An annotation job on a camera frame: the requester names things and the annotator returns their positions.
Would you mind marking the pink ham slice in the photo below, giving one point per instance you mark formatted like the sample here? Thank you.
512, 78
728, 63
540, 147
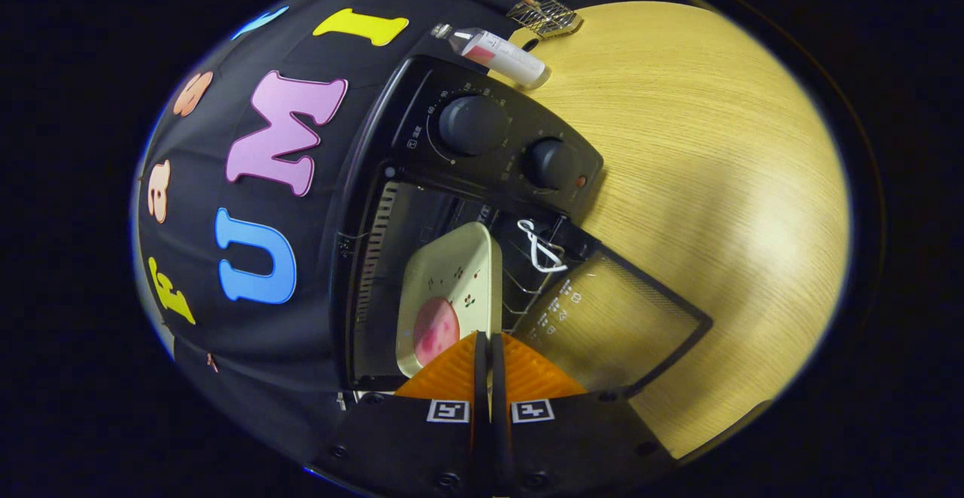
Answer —
435, 328

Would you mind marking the red clip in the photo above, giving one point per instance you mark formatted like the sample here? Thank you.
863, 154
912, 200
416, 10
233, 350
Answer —
212, 362

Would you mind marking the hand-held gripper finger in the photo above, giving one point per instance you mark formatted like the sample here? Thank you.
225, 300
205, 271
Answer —
481, 377
498, 377

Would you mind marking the cream square plate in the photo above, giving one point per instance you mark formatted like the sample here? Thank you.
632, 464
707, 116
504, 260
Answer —
452, 264

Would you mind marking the clear bottle pink label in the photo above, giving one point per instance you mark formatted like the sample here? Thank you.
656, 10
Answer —
504, 57

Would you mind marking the black toaster oven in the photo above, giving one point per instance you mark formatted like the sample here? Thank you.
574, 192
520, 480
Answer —
512, 132

